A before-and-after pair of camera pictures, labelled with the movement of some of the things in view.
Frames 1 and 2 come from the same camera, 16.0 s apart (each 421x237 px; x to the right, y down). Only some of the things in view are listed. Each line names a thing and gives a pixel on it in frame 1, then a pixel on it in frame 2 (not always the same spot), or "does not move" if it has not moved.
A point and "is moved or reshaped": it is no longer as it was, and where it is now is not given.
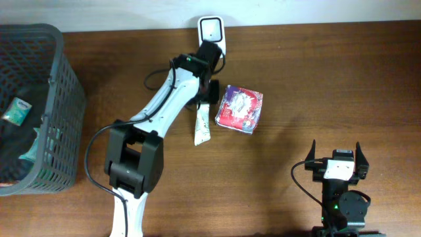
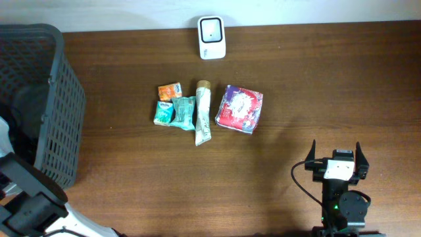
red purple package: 239,109 does not move
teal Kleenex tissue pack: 16,112 is moved or reshaped
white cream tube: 202,127 does not move
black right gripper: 318,170 does not move
